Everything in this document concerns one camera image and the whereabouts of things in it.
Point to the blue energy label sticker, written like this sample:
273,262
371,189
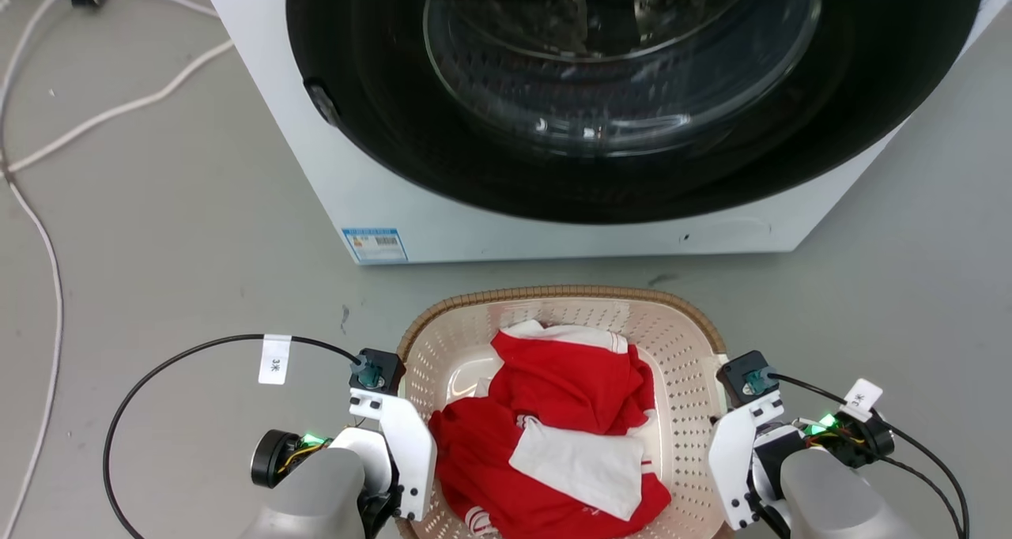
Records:
375,244

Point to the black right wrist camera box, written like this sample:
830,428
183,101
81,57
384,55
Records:
739,375

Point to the black round glass washer door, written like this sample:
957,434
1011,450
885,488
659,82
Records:
379,128

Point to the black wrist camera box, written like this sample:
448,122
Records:
739,375
386,365

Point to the beige perforated laundry basket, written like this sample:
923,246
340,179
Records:
688,349

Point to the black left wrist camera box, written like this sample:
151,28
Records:
386,365

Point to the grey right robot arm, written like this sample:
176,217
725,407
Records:
830,499

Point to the red and white garment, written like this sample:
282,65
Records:
569,381

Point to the white front-load washing machine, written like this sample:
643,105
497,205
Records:
395,199

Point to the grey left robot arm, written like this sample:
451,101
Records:
316,499

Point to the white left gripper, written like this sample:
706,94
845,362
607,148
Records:
407,452

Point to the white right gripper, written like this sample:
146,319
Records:
735,460

